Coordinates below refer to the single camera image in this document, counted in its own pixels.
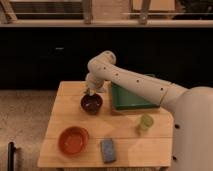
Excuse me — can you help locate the black chair back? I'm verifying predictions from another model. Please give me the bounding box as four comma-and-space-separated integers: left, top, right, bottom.
7, 142, 16, 171

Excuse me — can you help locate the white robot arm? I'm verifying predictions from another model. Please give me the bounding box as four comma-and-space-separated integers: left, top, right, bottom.
86, 51, 213, 171

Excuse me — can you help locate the blue grey sponge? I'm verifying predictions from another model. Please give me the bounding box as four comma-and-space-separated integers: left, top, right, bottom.
100, 139, 116, 163

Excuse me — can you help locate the green plastic tray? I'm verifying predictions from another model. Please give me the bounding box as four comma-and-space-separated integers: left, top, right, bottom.
110, 83, 158, 110

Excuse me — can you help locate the wooden table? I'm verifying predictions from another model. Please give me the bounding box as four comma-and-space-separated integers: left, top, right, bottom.
38, 81, 173, 168

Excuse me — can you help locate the green cup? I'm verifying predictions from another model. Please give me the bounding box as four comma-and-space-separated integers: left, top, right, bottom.
139, 114, 154, 131

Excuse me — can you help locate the dark purple bowl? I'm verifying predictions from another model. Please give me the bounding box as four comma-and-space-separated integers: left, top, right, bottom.
81, 94, 103, 115

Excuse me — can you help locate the wooden railing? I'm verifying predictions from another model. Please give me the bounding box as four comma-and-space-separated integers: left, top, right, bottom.
0, 0, 213, 28

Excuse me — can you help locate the orange bowl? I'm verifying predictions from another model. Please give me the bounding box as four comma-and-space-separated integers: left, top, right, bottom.
57, 126, 89, 157

